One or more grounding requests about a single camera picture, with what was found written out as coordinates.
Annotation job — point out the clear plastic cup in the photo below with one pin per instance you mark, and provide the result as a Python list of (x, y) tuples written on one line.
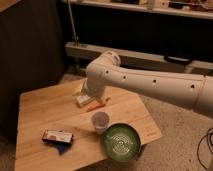
[(100, 121)]

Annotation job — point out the green ceramic bowl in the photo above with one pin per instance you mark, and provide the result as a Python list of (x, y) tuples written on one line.
[(121, 142)]

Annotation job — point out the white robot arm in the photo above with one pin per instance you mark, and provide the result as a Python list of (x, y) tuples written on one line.
[(189, 91)]

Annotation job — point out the white toothpaste tube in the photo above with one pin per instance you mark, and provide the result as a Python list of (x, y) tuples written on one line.
[(83, 100)]

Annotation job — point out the grey metal shelf beam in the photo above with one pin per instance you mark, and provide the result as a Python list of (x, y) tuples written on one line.
[(139, 60)]

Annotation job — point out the metal upright pole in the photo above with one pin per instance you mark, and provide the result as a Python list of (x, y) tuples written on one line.
[(75, 37)]

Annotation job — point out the red white small box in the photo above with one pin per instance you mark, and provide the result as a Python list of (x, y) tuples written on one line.
[(57, 136)]

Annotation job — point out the blue plastic piece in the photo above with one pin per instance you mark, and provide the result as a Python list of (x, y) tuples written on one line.
[(62, 148)]

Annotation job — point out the upper white shelf board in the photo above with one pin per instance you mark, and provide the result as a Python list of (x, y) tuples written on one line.
[(139, 8)]

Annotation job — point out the black handle on beam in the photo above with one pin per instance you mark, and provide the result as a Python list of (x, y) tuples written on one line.
[(178, 61)]

